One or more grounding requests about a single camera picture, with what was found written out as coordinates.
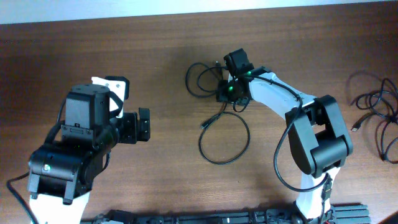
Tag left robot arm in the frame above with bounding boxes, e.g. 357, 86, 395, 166
27, 84, 150, 223

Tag long black cable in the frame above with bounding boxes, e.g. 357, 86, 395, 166
185, 61, 251, 166

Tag left camera cable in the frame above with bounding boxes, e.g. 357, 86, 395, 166
6, 99, 68, 224

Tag short black looped cable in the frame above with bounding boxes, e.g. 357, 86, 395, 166
351, 77, 398, 121

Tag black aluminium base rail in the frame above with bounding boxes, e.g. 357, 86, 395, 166
80, 205, 371, 224

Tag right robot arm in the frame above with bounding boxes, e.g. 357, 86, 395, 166
216, 49, 353, 223

